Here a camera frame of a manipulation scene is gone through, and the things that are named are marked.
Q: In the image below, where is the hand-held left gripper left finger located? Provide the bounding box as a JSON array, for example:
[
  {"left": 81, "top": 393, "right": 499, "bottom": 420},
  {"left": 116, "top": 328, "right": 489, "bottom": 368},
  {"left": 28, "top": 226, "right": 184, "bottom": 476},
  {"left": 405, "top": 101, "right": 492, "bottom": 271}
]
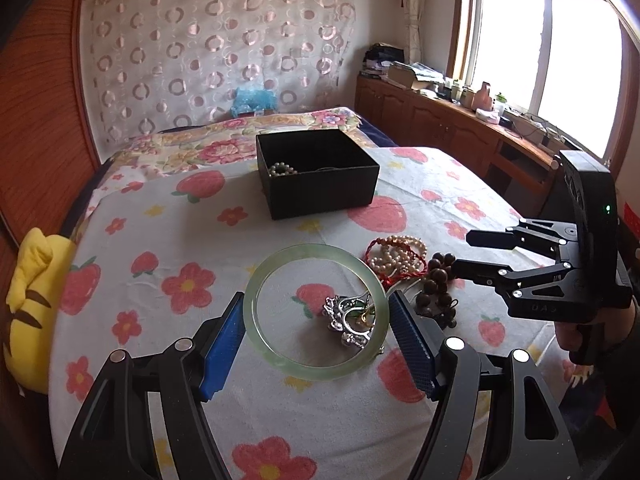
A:
[{"left": 57, "top": 291, "right": 248, "bottom": 480}]

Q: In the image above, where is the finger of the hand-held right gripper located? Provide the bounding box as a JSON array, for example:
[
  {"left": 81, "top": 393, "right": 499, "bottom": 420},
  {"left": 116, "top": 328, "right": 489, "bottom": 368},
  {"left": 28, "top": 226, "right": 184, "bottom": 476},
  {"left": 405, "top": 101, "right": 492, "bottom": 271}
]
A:
[
  {"left": 450, "top": 256, "right": 572, "bottom": 302},
  {"left": 466, "top": 218, "right": 581, "bottom": 257}
]

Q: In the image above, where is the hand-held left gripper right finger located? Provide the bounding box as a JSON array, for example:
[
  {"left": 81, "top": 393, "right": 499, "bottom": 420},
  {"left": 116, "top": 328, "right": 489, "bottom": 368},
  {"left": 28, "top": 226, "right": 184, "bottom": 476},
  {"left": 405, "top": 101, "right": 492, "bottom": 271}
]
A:
[{"left": 387, "top": 290, "right": 586, "bottom": 480}]

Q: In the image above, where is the dark wooden bead bracelet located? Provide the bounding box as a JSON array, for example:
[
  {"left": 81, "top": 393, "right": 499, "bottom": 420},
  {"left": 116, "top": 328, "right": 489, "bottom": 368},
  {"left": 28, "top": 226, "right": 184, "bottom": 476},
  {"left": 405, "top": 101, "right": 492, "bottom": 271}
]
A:
[{"left": 416, "top": 252, "right": 459, "bottom": 329}]

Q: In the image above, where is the green jade bangle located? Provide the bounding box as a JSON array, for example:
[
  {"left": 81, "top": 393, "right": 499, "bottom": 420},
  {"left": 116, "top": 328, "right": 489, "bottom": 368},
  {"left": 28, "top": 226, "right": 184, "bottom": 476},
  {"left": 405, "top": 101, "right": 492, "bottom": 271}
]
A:
[{"left": 243, "top": 243, "right": 389, "bottom": 380}]

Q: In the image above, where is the silver jewelry ornament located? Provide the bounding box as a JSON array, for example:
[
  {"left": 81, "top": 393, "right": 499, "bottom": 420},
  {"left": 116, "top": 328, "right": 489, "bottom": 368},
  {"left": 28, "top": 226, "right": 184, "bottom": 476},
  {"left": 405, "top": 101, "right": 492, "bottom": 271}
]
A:
[{"left": 322, "top": 294, "right": 377, "bottom": 347}]

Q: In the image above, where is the long pearl bracelet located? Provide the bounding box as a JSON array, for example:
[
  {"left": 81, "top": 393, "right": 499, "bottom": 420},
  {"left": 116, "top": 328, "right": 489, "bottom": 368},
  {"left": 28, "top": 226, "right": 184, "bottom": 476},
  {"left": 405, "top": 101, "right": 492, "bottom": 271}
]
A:
[{"left": 372, "top": 235, "right": 429, "bottom": 275}]

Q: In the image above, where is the red string bracelet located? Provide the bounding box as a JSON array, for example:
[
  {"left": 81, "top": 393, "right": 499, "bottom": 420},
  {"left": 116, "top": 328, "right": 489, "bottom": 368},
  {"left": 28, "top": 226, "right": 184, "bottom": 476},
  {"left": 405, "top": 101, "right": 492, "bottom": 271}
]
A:
[{"left": 361, "top": 236, "right": 430, "bottom": 289}]

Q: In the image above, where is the black jewelry box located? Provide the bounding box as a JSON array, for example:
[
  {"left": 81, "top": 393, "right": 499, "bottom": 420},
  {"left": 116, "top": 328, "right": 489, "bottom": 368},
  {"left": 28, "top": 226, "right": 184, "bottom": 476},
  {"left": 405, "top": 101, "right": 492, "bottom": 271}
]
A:
[{"left": 256, "top": 128, "right": 381, "bottom": 221}]

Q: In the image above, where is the person's right forearm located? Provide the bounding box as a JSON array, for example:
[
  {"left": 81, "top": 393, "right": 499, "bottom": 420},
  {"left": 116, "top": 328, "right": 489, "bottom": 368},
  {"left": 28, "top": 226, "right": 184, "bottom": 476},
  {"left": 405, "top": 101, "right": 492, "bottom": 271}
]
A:
[{"left": 595, "top": 300, "right": 640, "bottom": 433}]

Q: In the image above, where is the person's right hand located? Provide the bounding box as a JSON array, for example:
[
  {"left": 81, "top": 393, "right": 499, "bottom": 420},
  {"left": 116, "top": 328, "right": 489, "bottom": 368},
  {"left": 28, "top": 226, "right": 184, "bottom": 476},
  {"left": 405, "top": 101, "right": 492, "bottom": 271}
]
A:
[{"left": 554, "top": 319, "right": 590, "bottom": 365}]

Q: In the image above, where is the strawberry print bed sheet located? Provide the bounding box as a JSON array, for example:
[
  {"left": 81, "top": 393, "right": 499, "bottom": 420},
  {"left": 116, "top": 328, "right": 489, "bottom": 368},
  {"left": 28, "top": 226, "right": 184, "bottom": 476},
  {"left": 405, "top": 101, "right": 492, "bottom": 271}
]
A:
[{"left": 47, "top": 146, "right": 576, "bottom": 480}]

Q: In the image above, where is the wooden cabinet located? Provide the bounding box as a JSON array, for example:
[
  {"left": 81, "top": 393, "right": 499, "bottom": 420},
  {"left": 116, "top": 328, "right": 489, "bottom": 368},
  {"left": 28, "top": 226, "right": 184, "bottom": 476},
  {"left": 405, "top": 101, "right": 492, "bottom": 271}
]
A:
[{"left": 354, "top": 74, "right": 561, "bottom": 217}]

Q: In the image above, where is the dark blue bedspread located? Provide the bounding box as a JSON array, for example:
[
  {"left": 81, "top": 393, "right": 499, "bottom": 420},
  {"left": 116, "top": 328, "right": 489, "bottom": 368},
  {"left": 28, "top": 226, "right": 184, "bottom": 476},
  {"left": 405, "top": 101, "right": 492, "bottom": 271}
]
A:
[{"left": 357, "top": 115, "right": 402, "bottom": 149}]

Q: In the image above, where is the cardboard box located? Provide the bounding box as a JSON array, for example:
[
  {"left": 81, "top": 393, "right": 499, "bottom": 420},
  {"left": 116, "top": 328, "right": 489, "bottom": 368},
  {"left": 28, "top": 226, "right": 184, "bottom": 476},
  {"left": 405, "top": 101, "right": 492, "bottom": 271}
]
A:
[{"left": 389, "top": 61, "right": 445, "bottom": 92}]

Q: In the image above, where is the yellow plush toy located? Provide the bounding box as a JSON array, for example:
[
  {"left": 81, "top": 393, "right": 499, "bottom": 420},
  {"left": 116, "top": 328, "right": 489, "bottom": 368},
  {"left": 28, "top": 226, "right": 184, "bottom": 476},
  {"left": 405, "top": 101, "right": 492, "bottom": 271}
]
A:
[{"left": 5, "top": 227, "right": 77, "bottom": 396}]

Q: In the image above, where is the floral blanket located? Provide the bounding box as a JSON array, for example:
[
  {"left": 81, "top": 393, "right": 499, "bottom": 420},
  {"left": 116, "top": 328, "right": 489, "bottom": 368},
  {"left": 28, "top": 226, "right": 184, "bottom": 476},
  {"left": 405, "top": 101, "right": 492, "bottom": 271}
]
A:
[{"left": 95, "top": 107, "right": 373, "bottom": 196}]

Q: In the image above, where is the window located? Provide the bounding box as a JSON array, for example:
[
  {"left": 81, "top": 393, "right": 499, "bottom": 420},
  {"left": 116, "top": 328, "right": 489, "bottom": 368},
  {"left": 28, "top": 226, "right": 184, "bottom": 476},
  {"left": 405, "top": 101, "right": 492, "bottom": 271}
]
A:
[{"left": 450, "top": 0, "right": 637, "bottom": 162}]

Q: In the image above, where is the dark stack of books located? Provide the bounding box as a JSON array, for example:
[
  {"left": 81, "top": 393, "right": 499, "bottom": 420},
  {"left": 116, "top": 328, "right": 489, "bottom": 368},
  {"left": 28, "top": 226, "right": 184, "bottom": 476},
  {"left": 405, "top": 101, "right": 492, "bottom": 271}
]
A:
[{"left": 361, "top": 44, "right": 406, "bottom": 80}]

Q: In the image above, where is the pale window curtain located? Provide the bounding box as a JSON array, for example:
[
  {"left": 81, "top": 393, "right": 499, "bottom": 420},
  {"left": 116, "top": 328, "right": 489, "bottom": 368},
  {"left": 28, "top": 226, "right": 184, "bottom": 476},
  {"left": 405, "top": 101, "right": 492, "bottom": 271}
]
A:
[{"left": 400, "top": 0, "right": 427, "bottom": 64}]

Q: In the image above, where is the blue plastic bag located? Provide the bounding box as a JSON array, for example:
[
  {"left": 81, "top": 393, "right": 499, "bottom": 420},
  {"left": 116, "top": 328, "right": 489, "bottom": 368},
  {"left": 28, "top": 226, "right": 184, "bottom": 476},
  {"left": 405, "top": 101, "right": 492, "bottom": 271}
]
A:
[{"left": 231, "top": 86, "right": 279, "bottom": 117}]

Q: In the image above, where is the wooden wardrobe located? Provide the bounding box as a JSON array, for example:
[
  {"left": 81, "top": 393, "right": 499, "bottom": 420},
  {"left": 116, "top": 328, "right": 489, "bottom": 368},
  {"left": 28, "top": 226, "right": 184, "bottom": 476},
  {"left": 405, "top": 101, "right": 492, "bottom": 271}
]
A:
[{"left": 0, "top": 0, "right": 103, "bottom": 480}]

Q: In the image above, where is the circle pattern sheer curtain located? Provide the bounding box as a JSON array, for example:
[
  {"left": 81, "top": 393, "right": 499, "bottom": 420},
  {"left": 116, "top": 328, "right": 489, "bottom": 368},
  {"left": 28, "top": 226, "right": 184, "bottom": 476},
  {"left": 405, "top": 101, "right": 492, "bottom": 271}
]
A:
[{"left": 80, "top": 0, "right": 359, "bottom": 147}]

